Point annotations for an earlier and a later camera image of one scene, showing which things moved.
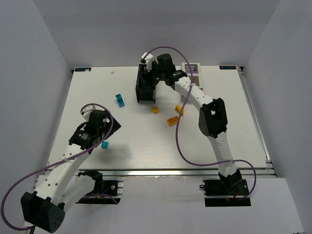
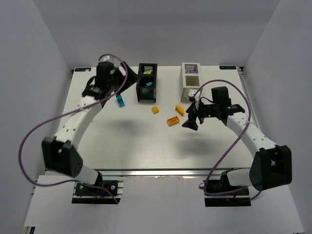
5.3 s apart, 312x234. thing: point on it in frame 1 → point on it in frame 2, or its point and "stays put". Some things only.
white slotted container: x=195 y=68 stays put
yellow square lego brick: x=155 y=109 stays put
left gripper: x=113 y=127 → x=123 y=79
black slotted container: x=145 y=85 stays put
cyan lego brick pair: x=120 y=100 stays put
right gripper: x=146 y=79 → x=198 y=113
